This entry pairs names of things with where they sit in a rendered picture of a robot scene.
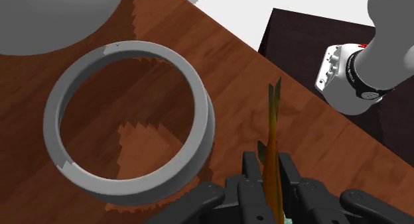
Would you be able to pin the large grey round bowl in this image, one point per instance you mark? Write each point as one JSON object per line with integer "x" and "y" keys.
{"x": 48, "y": 16}

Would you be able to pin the orange fish-shaped toy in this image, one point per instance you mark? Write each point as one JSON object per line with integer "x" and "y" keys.
{"x": 273, "y": 184}

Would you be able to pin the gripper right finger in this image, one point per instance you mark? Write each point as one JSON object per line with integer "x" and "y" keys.
{"x": 307, "y": 197}

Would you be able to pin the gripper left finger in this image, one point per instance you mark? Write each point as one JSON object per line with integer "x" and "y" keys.
{"x": 250, "y": 191}

